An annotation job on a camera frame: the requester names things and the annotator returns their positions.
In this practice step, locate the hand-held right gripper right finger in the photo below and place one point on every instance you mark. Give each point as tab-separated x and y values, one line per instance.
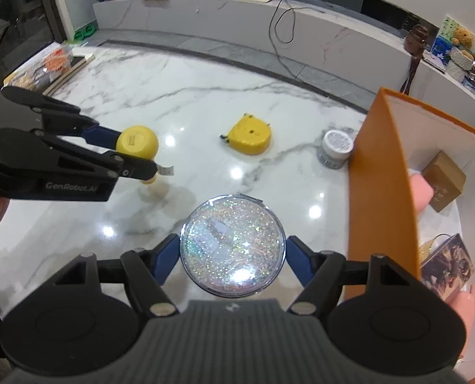
300	259

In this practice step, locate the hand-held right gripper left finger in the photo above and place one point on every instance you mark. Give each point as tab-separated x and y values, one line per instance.
166	259

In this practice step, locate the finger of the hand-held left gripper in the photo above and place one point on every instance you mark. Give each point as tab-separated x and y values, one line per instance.
101	136
81	168

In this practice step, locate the yellow round bottle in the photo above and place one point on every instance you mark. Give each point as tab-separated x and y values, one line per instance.
138	144

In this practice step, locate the round glitter case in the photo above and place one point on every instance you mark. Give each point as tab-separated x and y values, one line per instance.
233	244

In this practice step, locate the orange cardboard box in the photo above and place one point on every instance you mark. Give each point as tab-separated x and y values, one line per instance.
381	192

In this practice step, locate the pink rectangular block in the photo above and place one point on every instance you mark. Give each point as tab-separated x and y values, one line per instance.
466	320
422	192

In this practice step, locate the green plastic item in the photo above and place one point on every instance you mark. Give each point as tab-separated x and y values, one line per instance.
83	32

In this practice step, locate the glass jar with white lid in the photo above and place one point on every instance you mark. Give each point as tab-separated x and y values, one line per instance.
335	148

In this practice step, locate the yellow tape measure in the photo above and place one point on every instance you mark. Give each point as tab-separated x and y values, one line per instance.
248	135

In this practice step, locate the dark printed picture card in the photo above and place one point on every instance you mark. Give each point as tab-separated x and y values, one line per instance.
447	266

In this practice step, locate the small brown cardboard box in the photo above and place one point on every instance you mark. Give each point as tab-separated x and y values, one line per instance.
443	180

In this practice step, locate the blue printed box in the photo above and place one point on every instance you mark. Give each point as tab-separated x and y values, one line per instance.
441	50

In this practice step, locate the white woven bowl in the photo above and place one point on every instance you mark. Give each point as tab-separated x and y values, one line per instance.
461	64

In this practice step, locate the green printed gift box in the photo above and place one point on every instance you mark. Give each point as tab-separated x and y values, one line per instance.
459	32

